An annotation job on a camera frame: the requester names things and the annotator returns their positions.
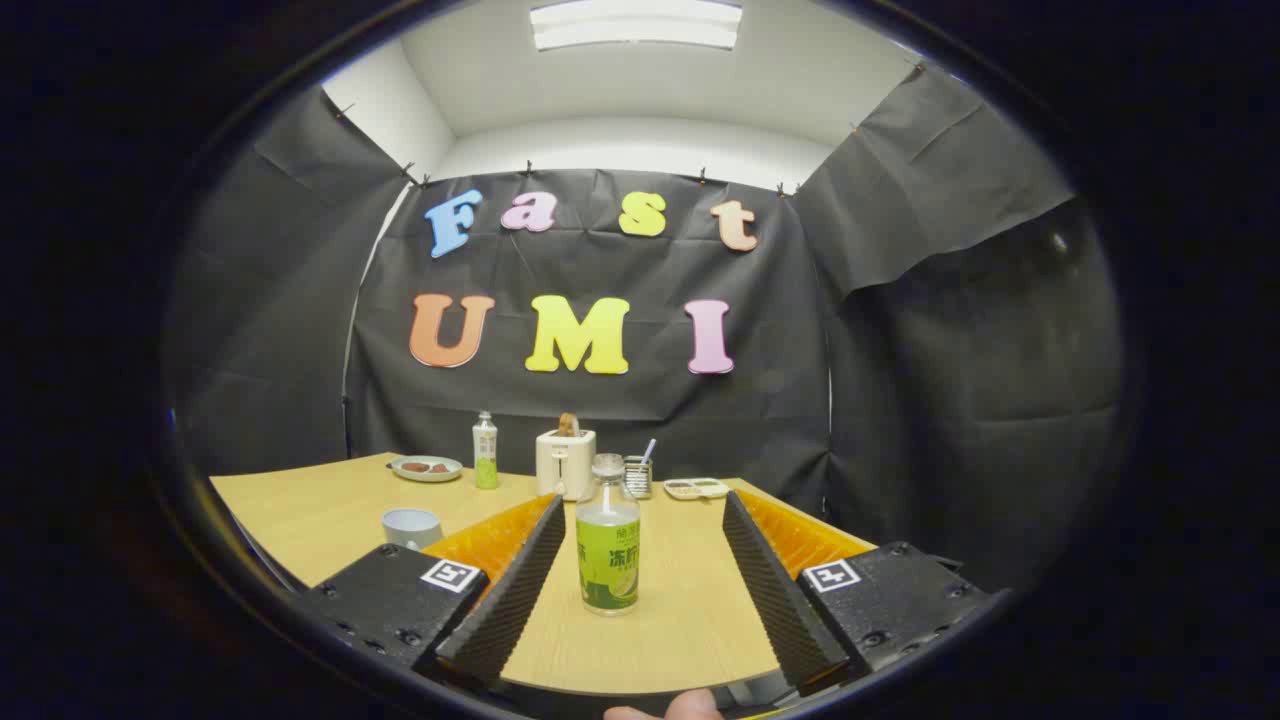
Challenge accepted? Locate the wooden table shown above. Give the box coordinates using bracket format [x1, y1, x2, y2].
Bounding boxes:
[208, 452, 881, 696]

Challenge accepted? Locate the pale grey cup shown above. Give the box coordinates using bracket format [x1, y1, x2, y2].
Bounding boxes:
[381, 508, 444, 553]

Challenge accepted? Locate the green label juice bottle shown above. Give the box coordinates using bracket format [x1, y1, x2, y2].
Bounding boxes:
[575, 453, 642, 617]

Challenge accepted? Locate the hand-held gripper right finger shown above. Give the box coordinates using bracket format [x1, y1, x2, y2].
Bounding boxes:
[722, 488, 993, 698]

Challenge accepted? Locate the slim green label bottle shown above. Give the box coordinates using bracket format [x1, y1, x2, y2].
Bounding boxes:
[472, 410, 499, 490]

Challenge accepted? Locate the cream toaster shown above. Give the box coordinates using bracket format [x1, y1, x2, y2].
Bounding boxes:
[535, 428, 598, 501]

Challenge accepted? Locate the pale green plate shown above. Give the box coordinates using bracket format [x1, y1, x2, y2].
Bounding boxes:
[389, 455, 464, 484]

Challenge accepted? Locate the ceiling light panel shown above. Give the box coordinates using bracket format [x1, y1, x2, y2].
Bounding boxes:
[528, 0, 744, 53]

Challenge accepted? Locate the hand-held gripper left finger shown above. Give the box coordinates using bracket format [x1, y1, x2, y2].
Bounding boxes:
[296, 493, 567, 691]

